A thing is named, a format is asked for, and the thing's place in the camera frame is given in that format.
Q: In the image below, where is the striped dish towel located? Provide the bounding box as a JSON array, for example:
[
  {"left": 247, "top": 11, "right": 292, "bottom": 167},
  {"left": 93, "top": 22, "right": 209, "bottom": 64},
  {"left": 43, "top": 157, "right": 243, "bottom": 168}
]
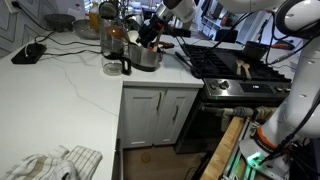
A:
[{"left": 2, "top": 144, "right": 104, "bottom": 180}]

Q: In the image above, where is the black griddle plate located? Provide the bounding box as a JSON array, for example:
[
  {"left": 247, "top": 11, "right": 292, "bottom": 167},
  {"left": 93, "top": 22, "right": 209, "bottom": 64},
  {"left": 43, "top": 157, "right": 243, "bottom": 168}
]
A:
[{"left": 213, "top": 48, "right": 268, "bottom": 81}]

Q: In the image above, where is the white cabinet door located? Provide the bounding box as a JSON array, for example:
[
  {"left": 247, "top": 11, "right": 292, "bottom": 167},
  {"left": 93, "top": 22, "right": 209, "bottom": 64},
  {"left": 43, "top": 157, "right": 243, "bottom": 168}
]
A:
[
  {"left": 124, "top": 88, "right": 165, "bottom": 148},
  {"left": 153, "top": 89, "right": 199, "bottom": 146}
]

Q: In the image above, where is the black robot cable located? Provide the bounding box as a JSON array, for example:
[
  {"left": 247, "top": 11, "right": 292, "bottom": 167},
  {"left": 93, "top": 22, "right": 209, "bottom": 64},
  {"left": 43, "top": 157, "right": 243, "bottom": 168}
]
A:
[{"left": 173, "top": 11, "right": 320, "bottom": 164}]

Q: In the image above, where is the black spatula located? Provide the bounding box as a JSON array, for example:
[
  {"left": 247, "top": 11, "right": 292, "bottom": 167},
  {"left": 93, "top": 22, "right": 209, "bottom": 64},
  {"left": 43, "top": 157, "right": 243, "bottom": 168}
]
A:
[{"left": 174, "top": 51, "right": 202, "bottom": 80}]

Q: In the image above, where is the wooden table top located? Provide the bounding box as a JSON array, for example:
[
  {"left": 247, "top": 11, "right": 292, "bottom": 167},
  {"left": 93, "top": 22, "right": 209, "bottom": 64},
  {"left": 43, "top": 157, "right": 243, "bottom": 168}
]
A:
[{"left": 199, "top": 116, "right": 247, "bottom": 180}]

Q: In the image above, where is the brown amber spoon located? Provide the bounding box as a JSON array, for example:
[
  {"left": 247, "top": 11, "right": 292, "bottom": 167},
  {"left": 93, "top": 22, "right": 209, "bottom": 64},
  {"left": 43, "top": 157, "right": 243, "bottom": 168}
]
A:
[{"left": 106, "top": 25, "right": 130, "bottom": 43}]

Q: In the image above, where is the wooden spoon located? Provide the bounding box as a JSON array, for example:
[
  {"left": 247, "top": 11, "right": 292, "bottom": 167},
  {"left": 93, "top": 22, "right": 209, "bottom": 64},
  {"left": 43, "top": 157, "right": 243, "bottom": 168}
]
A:
[
  {"left": 242, "top": 61, "right": 253, "bottom": 80},
  {"left": 235, "top": 59, "right": 244, "bottom": 76}
]

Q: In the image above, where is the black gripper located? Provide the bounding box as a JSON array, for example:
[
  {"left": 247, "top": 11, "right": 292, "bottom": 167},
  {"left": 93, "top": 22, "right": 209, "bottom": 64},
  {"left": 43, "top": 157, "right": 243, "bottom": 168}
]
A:
[{"left": 136, "top": 13, "right": 167, "bottom": 49}]

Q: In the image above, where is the grey metal bowl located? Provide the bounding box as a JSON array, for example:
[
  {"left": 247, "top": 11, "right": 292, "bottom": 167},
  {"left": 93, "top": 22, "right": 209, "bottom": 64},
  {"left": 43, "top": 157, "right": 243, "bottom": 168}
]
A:
[{"left": 72, "top": 18, "right": 101, "bottom": 41}]

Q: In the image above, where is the black stove display panel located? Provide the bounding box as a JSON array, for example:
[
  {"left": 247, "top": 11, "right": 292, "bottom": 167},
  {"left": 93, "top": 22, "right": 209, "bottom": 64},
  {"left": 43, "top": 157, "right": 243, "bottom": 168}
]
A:
[{"left": 239, "top": 82, "right": 274, "bottom": 94}]

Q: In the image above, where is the aluminium frame rail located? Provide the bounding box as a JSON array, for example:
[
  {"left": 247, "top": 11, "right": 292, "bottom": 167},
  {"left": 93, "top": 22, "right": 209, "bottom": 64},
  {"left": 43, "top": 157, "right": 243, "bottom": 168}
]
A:
[{"left": 222, "top": 119, "right": 258, "bottom": 180}]

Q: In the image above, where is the oven door handle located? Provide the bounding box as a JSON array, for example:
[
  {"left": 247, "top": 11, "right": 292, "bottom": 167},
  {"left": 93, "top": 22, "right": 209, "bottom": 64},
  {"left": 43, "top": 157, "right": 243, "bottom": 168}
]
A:
[{"left": 202, "top": 105, "right": 258, "bottom": 118}]

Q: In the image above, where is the dark cabinet handle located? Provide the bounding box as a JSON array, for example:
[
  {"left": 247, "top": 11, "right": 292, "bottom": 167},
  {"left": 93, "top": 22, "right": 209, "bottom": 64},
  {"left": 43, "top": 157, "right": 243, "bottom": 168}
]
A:
[
  {"left": 172, "top": 105, "right": 180, "bottom": 122},
  {"left": 156, "top": 91, "right": 163, "bottom": 112}
]

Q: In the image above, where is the steel gas stove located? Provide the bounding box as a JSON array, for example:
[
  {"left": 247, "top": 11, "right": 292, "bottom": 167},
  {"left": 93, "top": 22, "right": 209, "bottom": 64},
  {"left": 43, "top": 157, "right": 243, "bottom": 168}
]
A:
[{"left": 174, "top": 43, "right": 294, "bottom": 155}]

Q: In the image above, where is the steel cutlery holder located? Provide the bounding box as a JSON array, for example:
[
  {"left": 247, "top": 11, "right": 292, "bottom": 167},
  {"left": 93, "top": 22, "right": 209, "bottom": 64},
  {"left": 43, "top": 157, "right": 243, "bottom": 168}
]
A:
[{"left": 128, "top": 34, "right": 164, "bottom": 73}]

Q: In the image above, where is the black power adapter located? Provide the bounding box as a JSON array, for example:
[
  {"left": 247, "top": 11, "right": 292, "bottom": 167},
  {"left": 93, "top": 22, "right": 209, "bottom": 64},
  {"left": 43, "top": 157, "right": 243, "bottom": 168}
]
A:
[{"left": 10, "top": 42, "right": 48, "bottom": 65}]

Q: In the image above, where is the orange handled tool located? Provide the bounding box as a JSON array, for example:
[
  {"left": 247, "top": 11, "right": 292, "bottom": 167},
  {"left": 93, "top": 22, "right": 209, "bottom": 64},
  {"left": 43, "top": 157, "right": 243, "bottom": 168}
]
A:
[{"left": 159, "top": 41, "right": 175, "bottom": 50}]

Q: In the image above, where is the orange bottle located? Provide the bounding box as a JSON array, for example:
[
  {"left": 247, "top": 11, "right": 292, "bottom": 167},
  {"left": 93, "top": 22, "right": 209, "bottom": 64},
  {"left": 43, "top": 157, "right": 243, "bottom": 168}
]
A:
[{"left": 88, "top": 1, "right": 101, "bottom": 32}]

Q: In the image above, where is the beige hanging cloth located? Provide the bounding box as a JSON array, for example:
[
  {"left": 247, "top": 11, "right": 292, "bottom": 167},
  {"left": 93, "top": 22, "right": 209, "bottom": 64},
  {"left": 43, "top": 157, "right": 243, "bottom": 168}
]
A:
[{"left": 254, "top": 105, "right": 278, "bottom": 122}]

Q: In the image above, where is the black ladle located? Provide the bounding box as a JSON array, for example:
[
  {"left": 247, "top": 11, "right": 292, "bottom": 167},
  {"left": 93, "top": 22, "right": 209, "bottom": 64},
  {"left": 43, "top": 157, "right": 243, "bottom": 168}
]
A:
[{"left": 98, "top": 1, "right": 120, "bottom": 20}]

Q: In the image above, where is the white big spoon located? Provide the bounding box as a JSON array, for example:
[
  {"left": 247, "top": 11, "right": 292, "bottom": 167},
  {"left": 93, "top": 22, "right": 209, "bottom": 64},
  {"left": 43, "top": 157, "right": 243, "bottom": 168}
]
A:
[{"left": 127, "top": 30, "right": 142, "bottom": 46}]

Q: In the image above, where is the thin black cable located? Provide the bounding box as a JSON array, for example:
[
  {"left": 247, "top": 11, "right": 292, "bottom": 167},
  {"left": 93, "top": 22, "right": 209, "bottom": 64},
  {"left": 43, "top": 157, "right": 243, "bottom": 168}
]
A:
[
  {"left": 11, "top": 1, "right": 102, "bottom": 48},
  {"left": 43, "top": 49, "right": 102, "bottom": 57}
]

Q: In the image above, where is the glass coffee pot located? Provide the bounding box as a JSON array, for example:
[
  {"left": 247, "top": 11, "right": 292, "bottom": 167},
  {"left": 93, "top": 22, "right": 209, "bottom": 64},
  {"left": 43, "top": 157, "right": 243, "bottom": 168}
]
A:
[{"left": 99, "top": 17, "right": 133, "bottom": 77}]

